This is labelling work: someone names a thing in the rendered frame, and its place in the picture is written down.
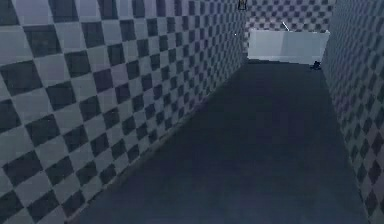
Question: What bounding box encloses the white bathtub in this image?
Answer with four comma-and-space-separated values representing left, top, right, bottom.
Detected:
247, 28, 331, 66

